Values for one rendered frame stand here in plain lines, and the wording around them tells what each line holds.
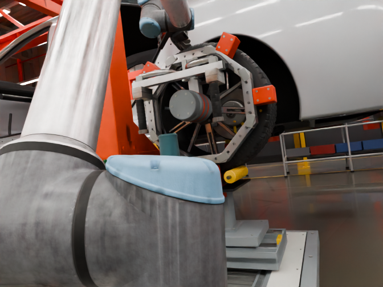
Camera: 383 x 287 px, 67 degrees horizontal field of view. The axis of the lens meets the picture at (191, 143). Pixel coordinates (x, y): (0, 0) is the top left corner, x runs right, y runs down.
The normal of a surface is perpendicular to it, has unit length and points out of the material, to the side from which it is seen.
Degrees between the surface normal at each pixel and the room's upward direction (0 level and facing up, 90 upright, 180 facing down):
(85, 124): 81
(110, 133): 90
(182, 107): 90
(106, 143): 90
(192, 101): 90
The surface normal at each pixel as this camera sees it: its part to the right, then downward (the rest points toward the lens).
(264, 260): -0.40, 0.03
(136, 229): -0.14, -0.13
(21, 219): -0.07, -0.40
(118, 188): -0.64, 0.01
